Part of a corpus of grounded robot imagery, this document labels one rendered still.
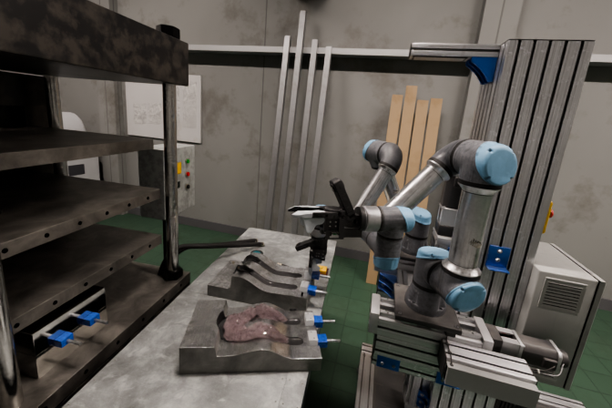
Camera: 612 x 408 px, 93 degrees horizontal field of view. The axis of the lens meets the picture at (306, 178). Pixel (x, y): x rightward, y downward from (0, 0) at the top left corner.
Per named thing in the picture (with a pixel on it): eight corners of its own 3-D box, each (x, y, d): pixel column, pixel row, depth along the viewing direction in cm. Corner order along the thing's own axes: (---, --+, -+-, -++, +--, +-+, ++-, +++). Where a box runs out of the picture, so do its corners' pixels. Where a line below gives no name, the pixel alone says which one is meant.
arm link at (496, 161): (453, 289, 105) (485, 139, 93) (484, 317, 91) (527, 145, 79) (423, 290, 103) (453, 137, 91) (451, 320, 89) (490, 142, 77)
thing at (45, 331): (107, 323, 122) (105, 287, 118) (38, 379, 96) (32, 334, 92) (12, 300, 131) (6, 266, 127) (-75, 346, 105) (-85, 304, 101)
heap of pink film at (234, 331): (287, 315, 126) (288, 299, 124) (289, 347, 109) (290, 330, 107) (226, 315, 123) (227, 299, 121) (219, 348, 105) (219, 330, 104)
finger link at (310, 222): (294, 236, 74) (325, 233, 78) (296, 213, 74) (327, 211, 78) (290, 232, 77) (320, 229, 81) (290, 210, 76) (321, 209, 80)
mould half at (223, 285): (314, 284, 160) (316, 262, 157) (305, 315, 135) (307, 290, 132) (229, 269, 169) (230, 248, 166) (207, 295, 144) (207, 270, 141)
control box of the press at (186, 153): (198, 342, 214) (198, 145, 182) (173, 377, 186) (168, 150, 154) (172, 336, 218) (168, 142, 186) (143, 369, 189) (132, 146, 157)
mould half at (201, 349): (311, 321, 132) (313, 300, 129) (321, 371, 107) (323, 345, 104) (198, 321, 126) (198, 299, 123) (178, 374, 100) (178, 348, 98)
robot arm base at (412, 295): (442, 297, 117) (446, 275, 115) (449, 321, 103) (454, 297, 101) (402, 289, 121) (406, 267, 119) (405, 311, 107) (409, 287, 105)
